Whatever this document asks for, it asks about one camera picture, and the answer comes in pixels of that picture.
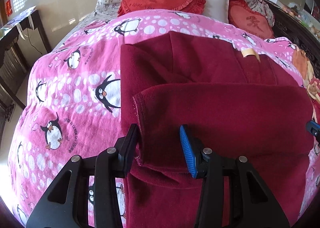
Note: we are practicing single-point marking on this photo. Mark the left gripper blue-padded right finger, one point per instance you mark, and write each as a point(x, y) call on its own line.
point(233, 193)

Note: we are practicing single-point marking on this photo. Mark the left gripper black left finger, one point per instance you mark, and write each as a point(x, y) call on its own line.
point(65, 201)

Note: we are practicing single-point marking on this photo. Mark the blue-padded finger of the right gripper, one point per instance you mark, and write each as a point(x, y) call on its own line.
point(313, 128)

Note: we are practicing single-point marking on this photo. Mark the dark red fleece garment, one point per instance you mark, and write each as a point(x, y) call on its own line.
point(235, 105)

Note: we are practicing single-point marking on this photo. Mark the red orange floral blanket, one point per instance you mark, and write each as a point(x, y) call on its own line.
point(310, 82)

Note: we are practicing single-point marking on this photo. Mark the pink penguin print blanket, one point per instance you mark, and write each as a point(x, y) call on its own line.
point(73, 97)

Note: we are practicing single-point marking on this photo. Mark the dark carved wooden headboard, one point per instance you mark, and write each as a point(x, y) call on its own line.
point(285, 25)

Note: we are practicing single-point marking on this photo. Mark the cluttered shelf items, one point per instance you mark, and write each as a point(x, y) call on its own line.
point(300, 15)

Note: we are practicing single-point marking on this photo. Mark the right red heart pillow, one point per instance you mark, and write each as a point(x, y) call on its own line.
point(241, 16)

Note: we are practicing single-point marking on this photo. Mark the dark wooden side table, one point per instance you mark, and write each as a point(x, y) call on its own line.
point(14, 65)

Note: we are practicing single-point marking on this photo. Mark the white square pillow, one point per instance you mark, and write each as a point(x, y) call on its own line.
point(217, 9)

